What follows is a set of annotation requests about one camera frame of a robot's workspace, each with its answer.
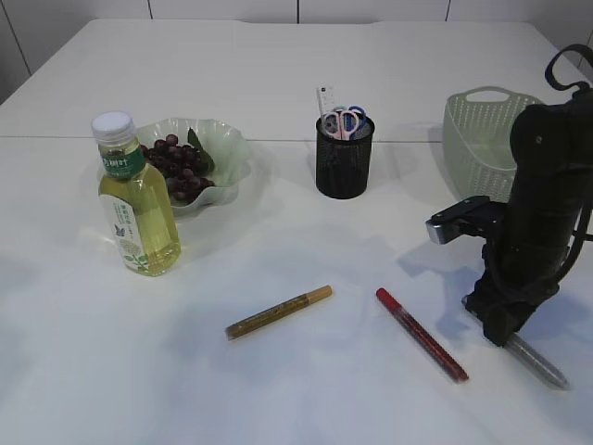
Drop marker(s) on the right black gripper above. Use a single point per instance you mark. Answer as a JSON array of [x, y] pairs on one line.
[[534, 239]]

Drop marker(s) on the silver glitter marker pen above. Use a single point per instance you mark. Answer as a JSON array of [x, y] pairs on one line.
[[536, 363]]

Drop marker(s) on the blue scissors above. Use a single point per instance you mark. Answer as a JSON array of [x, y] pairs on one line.
[[356, 120]]

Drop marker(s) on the small pink scissors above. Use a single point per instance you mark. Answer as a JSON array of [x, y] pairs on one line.
[[334, 124]]

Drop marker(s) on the clear plastic ruler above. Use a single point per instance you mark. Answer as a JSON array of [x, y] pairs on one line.
[[325, 99]]

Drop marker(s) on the dark red grape bunch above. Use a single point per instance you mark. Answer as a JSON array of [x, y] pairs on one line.
[[185, 167]]

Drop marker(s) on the jasmine tea bottle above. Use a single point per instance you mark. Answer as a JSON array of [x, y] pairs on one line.
[[135, 198]]

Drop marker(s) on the red marker pen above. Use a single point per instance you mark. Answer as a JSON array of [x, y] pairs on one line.
[[437, 353]]

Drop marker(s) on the green woven plastic basket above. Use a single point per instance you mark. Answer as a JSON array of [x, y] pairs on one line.
[[476, 140]]

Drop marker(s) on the black mesh pen holder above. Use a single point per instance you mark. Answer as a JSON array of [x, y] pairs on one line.
[[342, 167]]

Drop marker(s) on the gold glitter marker pen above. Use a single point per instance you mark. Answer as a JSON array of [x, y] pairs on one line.
[[277, 312]]

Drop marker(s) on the light green wavy plate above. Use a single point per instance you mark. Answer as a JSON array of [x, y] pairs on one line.
[[224, 143]]

